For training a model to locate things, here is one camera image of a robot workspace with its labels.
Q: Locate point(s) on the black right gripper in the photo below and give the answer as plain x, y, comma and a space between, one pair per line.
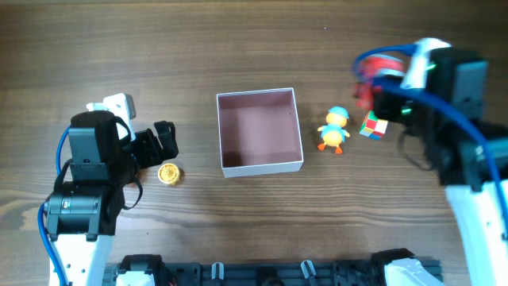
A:
382, 105

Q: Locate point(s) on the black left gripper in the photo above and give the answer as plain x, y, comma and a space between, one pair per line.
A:
153, 148

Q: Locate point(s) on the colourful puzzle cube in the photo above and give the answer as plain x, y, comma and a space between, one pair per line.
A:
373, 127

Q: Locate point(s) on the red toy truck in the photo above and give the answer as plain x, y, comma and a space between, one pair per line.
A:
367, 69

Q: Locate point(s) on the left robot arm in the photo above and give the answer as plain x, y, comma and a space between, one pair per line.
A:
77, 222

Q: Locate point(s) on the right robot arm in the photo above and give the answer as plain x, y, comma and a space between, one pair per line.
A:
468, 154

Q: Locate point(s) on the yellow round wheel toy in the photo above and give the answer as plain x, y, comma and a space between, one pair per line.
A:
169, 174

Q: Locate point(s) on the yellow duck toy blue hat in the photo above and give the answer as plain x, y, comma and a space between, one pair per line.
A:
333, 133

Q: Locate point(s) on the white box pink inside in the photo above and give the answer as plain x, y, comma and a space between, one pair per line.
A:
259, 132

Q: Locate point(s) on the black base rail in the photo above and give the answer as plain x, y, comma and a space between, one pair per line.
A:
395, 267

